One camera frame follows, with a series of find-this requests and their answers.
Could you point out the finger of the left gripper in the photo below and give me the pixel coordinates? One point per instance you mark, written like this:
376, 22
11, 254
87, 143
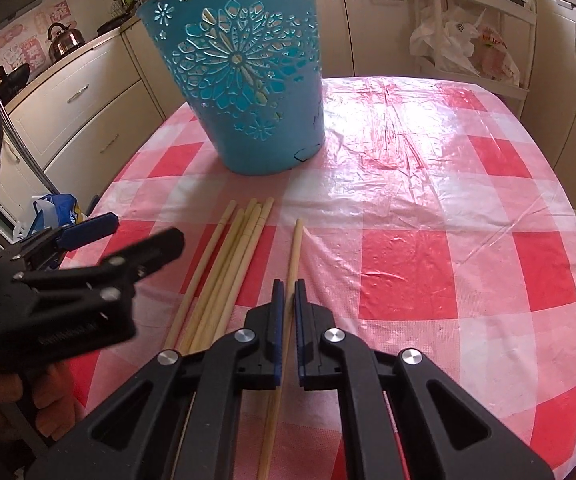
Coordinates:
111, 280
52, 244

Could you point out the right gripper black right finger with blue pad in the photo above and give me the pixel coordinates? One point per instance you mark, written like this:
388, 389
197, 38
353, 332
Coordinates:
402, 416

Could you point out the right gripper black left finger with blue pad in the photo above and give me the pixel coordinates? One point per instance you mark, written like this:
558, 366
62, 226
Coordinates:
178, 416

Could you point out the single wooden chopstick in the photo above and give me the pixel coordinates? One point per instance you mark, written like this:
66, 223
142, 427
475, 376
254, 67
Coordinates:
275, 398

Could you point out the cream kitchen drawer cabinet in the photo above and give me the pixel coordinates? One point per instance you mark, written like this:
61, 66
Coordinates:
82, 120

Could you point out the hand in orange glove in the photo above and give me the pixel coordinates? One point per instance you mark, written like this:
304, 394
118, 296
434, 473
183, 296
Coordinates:
52, 396

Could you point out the blue plastic bag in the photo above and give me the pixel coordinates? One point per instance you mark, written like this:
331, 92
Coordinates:
47, 211

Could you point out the black pan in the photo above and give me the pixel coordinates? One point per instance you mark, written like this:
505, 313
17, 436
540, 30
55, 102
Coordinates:
12, 83

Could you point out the red white checkered tablecloth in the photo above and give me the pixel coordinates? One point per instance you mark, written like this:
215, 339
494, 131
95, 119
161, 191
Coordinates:
432, 220

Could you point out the steel kettle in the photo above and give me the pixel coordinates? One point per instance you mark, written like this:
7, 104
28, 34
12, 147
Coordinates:
63, 40

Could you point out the teal cutout plastic basket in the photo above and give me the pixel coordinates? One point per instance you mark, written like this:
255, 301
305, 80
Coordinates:
250, 72

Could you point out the cream tall cabinets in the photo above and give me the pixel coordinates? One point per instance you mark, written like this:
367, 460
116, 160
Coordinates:
372, 38

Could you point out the white plastic bag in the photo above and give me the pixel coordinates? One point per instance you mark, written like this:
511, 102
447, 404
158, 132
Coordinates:
459, 31

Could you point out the white shelf rack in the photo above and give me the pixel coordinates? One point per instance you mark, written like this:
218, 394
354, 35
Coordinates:
485, 42

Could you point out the metal mop handle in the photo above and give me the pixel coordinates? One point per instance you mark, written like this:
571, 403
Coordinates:
23, 151

